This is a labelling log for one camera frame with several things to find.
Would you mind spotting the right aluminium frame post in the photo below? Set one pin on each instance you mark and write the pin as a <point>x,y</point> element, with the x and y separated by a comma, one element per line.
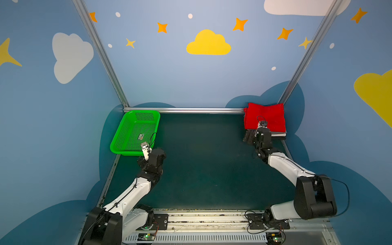
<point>322,30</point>

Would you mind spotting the aluminium frame post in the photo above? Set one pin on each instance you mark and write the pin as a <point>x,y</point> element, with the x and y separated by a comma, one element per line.
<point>322,30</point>
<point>90,27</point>

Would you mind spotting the rear aluminium frame bar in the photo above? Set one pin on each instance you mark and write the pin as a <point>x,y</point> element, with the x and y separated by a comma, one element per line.
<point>189,110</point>

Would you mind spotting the left green circuit board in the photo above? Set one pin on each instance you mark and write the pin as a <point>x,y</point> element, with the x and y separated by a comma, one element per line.
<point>145,237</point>

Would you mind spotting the folded white t shirt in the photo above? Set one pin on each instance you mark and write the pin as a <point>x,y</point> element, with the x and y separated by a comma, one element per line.
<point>275,134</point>

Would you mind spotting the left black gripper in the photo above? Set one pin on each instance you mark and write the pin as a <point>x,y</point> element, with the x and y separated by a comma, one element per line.
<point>143,161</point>

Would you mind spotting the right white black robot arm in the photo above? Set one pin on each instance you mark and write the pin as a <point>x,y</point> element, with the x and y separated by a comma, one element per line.
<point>314,197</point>

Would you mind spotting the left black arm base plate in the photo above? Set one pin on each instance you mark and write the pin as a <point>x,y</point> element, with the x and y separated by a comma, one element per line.
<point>158,221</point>

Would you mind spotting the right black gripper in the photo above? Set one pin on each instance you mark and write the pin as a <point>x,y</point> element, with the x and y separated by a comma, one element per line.
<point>250,136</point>

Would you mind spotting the right green circuit board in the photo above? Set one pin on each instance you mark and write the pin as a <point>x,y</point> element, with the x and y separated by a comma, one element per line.
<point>274,239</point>

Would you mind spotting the green circuit board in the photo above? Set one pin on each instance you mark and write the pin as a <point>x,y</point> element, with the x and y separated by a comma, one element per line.
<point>145,237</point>
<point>274,239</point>

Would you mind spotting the red t shirt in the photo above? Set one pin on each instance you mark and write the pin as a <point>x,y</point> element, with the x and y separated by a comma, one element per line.
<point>273,115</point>

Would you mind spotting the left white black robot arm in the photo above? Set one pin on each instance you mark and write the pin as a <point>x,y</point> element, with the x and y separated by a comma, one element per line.
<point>111,224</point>

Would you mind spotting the green plastic mesh basket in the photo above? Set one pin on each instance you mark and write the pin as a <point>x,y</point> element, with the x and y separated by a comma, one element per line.
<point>134,123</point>

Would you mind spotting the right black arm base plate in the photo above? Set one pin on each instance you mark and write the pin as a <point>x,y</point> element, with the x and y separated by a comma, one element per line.
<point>255,221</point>

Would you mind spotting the left aluminium frame post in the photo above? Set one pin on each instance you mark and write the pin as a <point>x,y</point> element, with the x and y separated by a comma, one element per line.
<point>90,27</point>

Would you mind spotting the folded black t shirt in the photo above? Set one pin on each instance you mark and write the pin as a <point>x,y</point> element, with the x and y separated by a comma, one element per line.
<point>278,137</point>

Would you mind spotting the aluminium mounting rail bench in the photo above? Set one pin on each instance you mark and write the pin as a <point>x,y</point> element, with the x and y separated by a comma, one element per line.
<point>230,227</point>

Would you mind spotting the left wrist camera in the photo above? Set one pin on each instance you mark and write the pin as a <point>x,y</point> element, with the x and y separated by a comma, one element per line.
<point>146,149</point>

